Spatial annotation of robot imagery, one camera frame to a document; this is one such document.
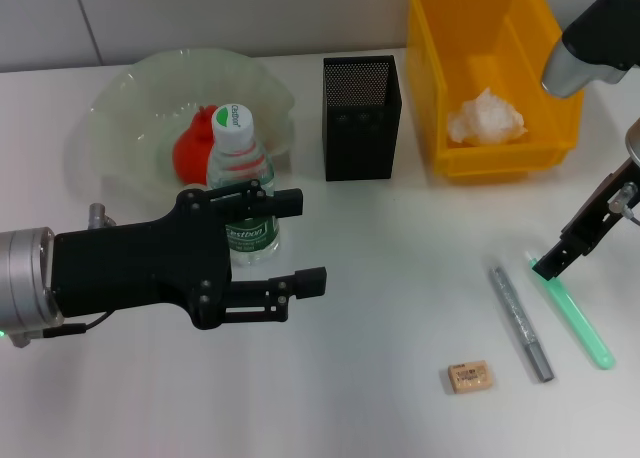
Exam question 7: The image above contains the white paper ball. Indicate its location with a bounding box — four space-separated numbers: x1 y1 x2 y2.
446 86 529 147

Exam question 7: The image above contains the yellow plastic bin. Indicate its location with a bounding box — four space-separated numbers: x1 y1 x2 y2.
404 0 587 186

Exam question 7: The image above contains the green glass fruit plate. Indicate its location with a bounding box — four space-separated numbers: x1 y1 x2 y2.
74 49 296 209

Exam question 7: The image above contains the mint green pen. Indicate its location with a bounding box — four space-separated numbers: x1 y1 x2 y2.
524 250 616 371

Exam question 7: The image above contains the beige eraser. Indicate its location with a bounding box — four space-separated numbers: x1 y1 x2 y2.
446 359 492 394

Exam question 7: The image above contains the orange toy fruit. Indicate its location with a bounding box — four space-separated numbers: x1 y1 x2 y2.
172 105 220 187

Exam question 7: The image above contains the black mesh pen holder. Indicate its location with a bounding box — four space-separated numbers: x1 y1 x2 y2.
322 55 404 183

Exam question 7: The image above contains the silver glitter pen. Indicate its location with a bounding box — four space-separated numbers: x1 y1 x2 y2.
474 255 556 383

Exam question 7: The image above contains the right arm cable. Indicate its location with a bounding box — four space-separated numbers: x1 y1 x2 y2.
607 182 640 227

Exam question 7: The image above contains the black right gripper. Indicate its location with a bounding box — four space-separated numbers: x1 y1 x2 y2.
531 157 640 281

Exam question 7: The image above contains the silver left cable connector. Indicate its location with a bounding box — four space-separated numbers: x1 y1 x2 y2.
88 203 117 229

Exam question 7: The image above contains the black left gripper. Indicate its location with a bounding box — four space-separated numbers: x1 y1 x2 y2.
52 187 235 332

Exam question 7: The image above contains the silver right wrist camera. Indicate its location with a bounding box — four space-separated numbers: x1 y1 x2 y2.
542 0 640 98

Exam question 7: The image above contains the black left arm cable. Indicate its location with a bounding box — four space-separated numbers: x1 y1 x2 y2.
42 310 111 340

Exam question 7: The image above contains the clear green-label water bottle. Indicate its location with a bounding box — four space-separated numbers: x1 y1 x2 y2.
206 102 281 268

